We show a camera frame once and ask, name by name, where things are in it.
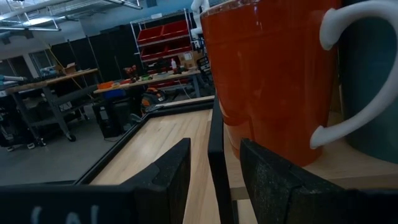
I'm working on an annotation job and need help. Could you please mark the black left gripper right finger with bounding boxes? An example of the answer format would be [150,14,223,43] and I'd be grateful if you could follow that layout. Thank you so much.
[241,139,341,224]

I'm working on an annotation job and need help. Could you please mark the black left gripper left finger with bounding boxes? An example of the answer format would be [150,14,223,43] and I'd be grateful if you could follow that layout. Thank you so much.
[121,138,191,224]

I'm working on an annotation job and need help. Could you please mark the white mug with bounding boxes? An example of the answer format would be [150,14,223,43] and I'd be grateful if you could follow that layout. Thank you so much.
[337,0,398,165]
[200,0,398,167]

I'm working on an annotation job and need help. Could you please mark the wooden riser shelf black legs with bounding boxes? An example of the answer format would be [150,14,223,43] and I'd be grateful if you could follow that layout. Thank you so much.
[207,95,398,224]

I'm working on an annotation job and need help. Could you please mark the black box under bench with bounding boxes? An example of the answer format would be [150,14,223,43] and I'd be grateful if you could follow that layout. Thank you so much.
[92,98,137,138]

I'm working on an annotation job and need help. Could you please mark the orange shop vacuum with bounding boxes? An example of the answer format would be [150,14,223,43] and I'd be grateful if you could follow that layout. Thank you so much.
[140,86,167,110]

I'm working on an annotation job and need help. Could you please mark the wooden top workbench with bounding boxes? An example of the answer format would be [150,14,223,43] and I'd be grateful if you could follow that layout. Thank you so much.
[93,68,203,100]
[4,68,100,147]

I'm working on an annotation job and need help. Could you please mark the shelf rack red bins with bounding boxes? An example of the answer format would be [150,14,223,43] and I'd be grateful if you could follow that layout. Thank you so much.
[129,8,208,90]

